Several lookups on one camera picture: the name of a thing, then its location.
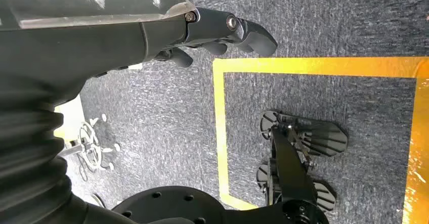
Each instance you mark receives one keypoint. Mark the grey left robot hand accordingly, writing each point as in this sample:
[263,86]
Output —
[83,45]

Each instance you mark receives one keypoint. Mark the small white floor socket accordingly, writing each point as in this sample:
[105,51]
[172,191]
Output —
[135,66]

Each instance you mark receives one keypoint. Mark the silver chair base with casters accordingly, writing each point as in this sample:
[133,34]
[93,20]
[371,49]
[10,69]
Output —
[89,145]

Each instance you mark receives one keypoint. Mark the white round caster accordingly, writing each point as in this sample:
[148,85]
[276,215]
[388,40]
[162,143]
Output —
[98,200]

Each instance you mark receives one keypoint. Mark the yellow floor tape rectangle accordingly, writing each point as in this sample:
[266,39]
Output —
[219,125]

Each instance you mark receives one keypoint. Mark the black round robot hip plate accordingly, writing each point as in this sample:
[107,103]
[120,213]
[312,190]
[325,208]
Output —
[174,204]

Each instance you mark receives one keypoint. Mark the black robot leg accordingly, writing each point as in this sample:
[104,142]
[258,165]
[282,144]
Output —
[290,169]

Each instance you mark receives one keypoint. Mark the large black robot foot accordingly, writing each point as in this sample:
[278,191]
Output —
[318,137]

